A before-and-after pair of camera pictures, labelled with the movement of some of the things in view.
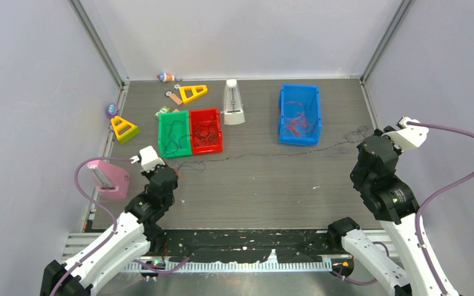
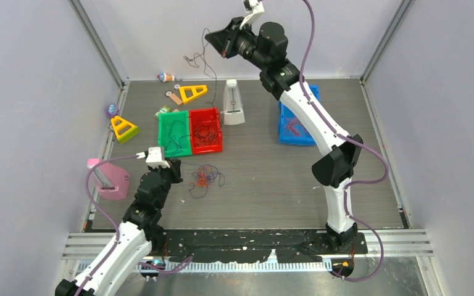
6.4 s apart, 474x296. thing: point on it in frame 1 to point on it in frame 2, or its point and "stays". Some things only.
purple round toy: (113, 110) stays
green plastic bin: (173, 134) stays
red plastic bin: (206, 137) stays
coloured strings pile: (170, 132) to (202, 177)
